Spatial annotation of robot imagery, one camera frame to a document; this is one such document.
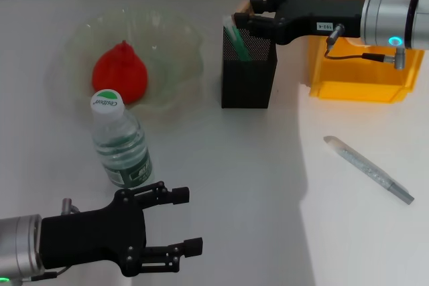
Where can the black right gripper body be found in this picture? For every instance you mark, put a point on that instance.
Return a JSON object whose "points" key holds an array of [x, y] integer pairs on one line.
{"points": [[311, 18]]}

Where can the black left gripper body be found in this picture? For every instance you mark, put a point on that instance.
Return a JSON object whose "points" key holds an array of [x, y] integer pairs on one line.
{"points": [[90, 239]]}

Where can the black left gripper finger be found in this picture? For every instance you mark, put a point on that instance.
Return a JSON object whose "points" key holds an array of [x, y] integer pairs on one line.
{"points": [[192, 247], [179, 195]]}

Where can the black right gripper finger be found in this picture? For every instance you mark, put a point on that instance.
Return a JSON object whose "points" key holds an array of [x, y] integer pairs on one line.
{"points": [[264, 4], [261, 26]]}

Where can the green utility knife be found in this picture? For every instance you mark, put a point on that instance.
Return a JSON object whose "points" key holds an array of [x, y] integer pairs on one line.
{"points": [[239, 45]]}

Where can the clear green-label water bottle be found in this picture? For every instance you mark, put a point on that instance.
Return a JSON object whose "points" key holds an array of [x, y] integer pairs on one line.
{"points": [[120, 142]]}

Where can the red-orange toy orange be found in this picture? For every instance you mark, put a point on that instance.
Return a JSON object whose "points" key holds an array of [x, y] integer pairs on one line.
{"points": [[124, 68]]}

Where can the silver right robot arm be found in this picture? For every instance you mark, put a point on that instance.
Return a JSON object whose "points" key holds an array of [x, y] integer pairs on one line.
{"points": [[378, 18]]}

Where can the black mesh pen holder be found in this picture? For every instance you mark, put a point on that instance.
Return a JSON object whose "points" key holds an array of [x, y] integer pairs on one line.
{"points": [[248, 85]]}

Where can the wavy clear glass fruit plate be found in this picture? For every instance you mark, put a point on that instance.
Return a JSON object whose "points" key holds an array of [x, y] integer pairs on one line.
{"points": [[167, 48]]}

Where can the silver glitter pen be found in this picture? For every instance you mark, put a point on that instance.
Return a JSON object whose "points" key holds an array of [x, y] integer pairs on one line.
{"points": [[365, 168]]}

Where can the yellow plastic bin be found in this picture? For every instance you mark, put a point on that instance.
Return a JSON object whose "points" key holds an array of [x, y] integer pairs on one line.
{"points": [[362, 75]]}

